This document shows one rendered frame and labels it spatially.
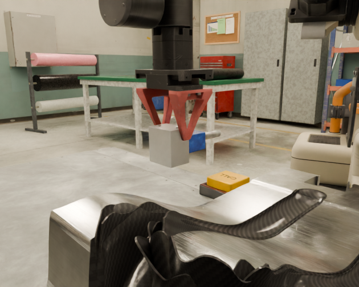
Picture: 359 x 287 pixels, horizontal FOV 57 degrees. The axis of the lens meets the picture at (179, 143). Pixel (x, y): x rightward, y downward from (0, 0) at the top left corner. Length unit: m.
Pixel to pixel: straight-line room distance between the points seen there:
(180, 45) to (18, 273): 0.35
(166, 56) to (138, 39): 7.95
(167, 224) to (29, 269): 0.28
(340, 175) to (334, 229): 0.72
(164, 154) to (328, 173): 0.71
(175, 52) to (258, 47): 5.93
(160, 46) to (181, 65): 0.04
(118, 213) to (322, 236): 0.21
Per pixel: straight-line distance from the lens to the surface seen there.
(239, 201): 0.42
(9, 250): 0.53
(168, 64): 0.45
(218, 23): 7.30
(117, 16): 0.41
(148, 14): 0.42
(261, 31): 6.37
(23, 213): 0.63
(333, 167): 1.09
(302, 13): 0.82
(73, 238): 0.26
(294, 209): 0.42
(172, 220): 0.23
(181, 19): 0.46
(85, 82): 4.98
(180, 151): 0.47
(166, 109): 0.51
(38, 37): 6.77
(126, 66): 8.15
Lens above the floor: 1.05
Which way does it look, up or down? 13 degrees down
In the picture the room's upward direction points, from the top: straight up
